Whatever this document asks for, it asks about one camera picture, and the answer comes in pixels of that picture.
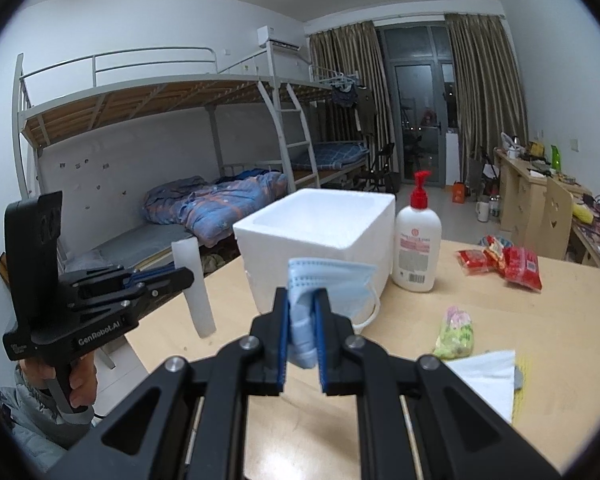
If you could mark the brown curtain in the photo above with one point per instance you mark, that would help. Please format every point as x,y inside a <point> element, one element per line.
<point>345,70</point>
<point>485,85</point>

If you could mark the orange bag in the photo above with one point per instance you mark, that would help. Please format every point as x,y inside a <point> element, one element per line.
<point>459,192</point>

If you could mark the glass balcony door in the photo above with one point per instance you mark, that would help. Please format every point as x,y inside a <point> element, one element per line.
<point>415,85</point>

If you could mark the blue face mask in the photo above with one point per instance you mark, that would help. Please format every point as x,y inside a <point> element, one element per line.
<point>330,275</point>

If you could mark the orange snack packet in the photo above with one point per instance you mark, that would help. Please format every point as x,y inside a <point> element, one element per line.
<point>497,247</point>

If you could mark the person's left hand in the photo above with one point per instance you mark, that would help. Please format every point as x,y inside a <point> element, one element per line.
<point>82,382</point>

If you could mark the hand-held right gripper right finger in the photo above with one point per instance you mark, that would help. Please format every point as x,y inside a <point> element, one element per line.
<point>322,345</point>

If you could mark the blue patterned quilt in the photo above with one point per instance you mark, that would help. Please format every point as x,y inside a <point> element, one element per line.
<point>220,200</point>

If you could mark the white mug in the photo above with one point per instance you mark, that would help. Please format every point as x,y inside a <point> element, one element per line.
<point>482,211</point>

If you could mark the light wooden desk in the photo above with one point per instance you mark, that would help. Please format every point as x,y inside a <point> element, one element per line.
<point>517,185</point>

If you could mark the blue checkered bedding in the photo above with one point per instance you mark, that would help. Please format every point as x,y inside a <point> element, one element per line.
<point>330,155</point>

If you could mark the black folding chair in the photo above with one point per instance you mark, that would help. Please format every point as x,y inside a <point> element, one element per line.
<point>382,162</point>

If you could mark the white air conditioner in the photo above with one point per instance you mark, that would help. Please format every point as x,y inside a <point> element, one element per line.
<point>275,36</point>

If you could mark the white cabinet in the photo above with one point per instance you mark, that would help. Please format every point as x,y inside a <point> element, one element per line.
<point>452,157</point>

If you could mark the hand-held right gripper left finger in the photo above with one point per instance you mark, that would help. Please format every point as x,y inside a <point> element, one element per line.
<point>280,345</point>

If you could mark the wooden desk with patterned mat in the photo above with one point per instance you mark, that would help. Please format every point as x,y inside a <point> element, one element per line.
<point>597,237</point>

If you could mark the white metal bunk bed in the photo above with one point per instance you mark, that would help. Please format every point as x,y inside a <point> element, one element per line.
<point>130,92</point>
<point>300,67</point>

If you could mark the hanging dark clothes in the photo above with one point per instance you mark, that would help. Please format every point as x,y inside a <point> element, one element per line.
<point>344,94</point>

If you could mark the person's left forearm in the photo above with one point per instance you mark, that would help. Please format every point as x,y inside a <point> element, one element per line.
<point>30,422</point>

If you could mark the large red snack packet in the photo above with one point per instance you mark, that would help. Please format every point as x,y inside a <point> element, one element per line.
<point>522,265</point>

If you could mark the white lotion pump bottle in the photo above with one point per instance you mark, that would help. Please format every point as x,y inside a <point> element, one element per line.
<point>415,245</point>

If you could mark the white paper tissue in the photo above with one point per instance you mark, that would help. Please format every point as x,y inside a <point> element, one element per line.
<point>485,380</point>

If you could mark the green bottle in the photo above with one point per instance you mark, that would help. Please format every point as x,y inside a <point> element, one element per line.
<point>557,157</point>

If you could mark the grey mattress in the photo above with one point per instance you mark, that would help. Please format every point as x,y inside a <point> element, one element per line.
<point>140,242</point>

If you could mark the white foam box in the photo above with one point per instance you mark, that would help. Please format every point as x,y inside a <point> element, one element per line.
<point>320,225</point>

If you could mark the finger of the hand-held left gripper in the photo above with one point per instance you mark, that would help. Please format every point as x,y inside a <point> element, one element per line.
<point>147,274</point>
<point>172,281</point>

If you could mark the yellow ribbed item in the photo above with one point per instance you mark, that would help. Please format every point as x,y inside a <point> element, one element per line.
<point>582,212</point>

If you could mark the green snack packet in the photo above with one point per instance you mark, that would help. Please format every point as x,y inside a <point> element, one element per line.
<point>455,332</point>

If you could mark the wooden chair with cutouts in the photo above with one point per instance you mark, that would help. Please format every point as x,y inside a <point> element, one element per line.
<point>555,220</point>

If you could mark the white kettle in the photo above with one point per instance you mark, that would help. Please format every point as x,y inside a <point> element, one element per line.
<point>511,147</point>

